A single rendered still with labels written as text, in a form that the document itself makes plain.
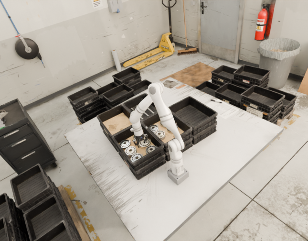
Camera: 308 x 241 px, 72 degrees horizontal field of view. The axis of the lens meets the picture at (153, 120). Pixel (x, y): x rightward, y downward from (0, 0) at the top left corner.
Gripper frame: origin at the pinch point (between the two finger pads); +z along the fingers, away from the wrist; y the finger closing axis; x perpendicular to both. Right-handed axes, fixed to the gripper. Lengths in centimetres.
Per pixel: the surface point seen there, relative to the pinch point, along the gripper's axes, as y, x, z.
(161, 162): 7.7, -18.5, 11.0
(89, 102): -17, 163, 35
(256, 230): 62, -83, 85
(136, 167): -14.4, -20.9, -1.7
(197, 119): 60, -1, 2
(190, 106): 67, 20, 2
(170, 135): 27.2, -3.8, 2.3
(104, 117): -15, 57, -2
